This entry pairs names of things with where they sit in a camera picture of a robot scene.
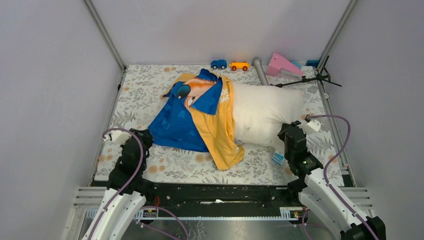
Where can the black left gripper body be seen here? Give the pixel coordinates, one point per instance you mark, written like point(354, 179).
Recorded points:
point(148, 140)

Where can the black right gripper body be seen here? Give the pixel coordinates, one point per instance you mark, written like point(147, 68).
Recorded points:
point(282, 135)

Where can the white pillow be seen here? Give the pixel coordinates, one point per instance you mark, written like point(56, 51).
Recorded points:
point(259, 112)

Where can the yellow and blue pillowcase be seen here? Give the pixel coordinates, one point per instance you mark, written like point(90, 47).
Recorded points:
point(198, 116)

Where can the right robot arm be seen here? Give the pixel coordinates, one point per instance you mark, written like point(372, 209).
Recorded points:
point(341, 216)

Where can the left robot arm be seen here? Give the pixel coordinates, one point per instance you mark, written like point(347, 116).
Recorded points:
point(122, 185)

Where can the white pillow label tag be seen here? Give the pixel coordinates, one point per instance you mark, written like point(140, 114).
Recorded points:
point(278, 158)

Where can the black mini tripod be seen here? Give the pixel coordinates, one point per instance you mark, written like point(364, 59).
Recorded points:
point(321, 76)

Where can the teal block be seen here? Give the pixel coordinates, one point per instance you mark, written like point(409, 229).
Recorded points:
point(297, 64)

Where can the blue block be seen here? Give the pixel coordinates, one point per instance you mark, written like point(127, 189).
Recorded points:
point(312, 63)

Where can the pink wedge block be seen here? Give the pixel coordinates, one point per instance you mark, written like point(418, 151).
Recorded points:
point(278, 64)

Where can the grey metal cylinder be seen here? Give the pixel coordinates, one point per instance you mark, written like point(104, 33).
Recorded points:
point(257, 64)

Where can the yellow toy car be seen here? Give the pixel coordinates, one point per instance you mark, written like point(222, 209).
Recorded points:
point(244, 66)

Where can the blue toy car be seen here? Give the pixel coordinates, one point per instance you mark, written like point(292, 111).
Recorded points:
point(219, 64)

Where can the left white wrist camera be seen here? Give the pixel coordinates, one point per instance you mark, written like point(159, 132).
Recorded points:
point(117, 137)

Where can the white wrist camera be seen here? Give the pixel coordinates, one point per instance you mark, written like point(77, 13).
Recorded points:
point(117, 137)
point(311, 126)

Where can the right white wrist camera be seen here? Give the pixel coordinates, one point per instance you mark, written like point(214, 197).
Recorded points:
point(311, 126)

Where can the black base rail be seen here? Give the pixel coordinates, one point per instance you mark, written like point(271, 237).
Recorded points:
point(213, 201)

